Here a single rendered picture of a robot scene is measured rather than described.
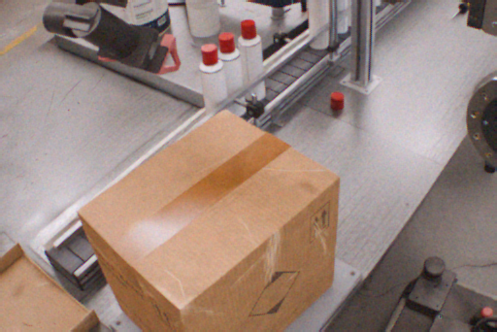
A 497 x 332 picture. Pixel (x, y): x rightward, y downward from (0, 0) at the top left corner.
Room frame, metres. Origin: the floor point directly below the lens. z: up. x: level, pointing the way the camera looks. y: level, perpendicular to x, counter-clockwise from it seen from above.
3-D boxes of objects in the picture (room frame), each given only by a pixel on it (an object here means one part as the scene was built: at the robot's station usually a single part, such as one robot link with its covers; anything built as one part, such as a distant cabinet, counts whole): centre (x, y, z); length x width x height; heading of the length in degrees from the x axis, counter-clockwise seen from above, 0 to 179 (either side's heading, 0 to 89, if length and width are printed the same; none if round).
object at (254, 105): (0.96, -0.01, 0.91); 0.07 x 0.03 x 0.16; 47
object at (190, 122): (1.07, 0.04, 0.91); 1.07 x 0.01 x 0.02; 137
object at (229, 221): (0.56, 0.06, 0.99); 0.30 x 0.24 x 0.27; 130
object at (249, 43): (1.09, -0.03, 0.98); 0.05 x 0.05 x 0.20
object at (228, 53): (1.04, 0.02, 0.98); 0.05 x 0.05 x 0.20
